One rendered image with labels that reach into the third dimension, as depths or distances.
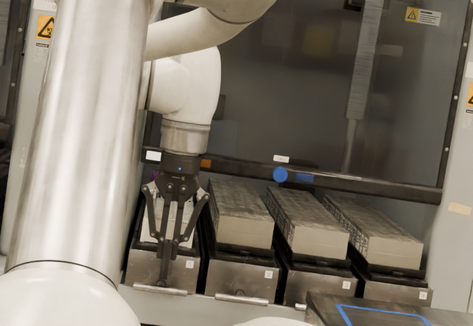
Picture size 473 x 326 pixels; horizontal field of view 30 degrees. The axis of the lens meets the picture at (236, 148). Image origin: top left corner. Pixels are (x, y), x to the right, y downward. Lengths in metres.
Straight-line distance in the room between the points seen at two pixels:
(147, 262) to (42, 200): 0.91
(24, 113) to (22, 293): 1.08
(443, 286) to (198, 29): 0.85
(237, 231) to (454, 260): 0.45
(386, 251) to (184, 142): 0.49
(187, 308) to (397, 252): 0.44
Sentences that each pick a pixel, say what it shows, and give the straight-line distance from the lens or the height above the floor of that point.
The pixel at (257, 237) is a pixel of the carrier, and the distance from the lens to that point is 1.77.
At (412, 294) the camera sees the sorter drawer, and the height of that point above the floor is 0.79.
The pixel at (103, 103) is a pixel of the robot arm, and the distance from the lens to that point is 0.85.
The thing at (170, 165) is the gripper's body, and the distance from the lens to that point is 1.60.
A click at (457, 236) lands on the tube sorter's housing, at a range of 1.86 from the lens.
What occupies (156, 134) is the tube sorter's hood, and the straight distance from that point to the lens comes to 1.73.
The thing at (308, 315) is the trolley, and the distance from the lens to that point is 1.50.
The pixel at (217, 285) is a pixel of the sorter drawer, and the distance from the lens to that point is 1.70.
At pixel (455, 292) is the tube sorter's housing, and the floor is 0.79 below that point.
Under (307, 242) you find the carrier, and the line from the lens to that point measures 1.78.
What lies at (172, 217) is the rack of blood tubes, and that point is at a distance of 1.73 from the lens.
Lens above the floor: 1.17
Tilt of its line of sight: 5 degrees down
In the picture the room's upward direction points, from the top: 9 degrees clockwise
